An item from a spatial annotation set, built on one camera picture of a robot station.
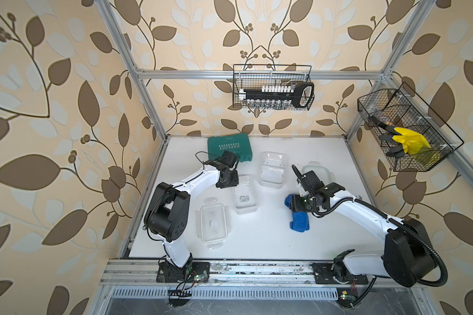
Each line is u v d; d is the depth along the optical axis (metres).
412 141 0.68
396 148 0.64
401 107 0.79
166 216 0.47
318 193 0.63
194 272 0.74
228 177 0.77
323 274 0.73
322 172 1.05
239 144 1.12
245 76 0.91
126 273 0.77
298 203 0.76
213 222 0.88
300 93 0.83
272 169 1.07
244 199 0.95
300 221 0.83
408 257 0.41
